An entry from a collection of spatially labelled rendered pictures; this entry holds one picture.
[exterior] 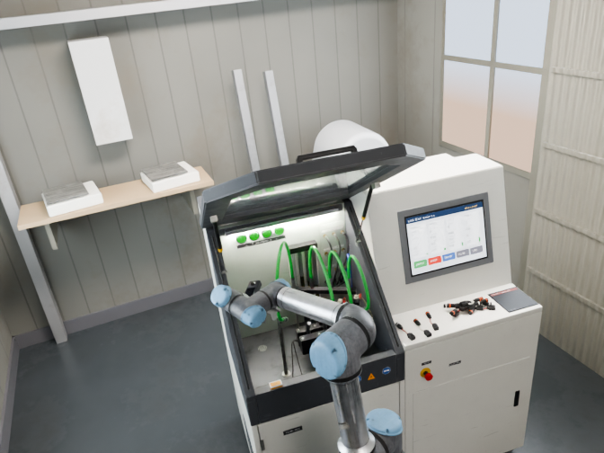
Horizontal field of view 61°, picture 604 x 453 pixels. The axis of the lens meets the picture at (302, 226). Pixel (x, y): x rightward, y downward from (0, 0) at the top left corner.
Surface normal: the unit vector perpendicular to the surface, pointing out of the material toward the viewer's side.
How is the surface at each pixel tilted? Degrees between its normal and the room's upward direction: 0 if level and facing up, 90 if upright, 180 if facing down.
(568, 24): 90
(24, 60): 90
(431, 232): 76
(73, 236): 90
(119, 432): 0
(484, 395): 90
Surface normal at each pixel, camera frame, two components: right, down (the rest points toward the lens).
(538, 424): -0.09, -0.89
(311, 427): 0.29, 0.40
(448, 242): 0.26, 0.18
